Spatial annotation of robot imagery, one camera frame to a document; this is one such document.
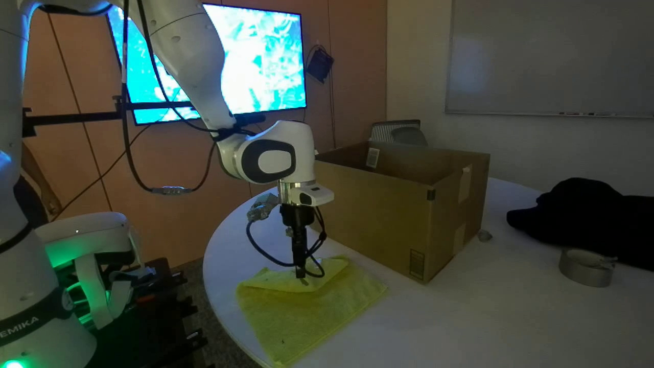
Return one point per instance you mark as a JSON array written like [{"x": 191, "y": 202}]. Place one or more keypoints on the black mount bar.
[{"x": 76, "y": 116}]

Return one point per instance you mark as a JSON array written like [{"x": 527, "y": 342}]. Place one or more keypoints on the brown cardboard box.
[{"x": 378, "y": 214}]

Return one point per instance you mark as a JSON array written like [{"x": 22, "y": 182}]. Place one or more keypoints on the yellow towel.
[{"x": 301, "y": 312}]

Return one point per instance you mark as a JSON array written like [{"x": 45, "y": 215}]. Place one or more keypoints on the wall monitor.
[{"x": 265, "y": 56}]

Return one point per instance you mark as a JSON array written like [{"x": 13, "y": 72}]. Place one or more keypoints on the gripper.
[{"x": 297, "y": 215}]

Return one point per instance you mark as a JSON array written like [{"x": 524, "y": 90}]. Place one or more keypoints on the whiteboard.
[{"x": 552, "y": 56}]

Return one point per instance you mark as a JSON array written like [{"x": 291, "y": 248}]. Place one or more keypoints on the office chair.
[{"x": 403, "y": 134}]

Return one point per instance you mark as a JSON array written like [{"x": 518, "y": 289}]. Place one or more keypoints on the black cloth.
[{"x": 592, "y": 214}]

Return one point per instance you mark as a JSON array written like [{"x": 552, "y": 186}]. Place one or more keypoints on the roll of grey tape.
[{"x": 582, "y": 271}]

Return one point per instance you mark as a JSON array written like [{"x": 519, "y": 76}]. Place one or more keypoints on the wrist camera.
[{"x": 260, "y": 207}]

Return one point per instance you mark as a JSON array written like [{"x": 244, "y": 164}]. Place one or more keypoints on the small grey object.
[{"x": 484, "y": 235}]

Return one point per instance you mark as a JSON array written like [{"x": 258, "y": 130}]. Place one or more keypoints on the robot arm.
[{"x": 184, "y": 46}]

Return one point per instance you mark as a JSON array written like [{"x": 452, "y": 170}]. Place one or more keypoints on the black wall device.
[{"x": 320, "y": 64}]

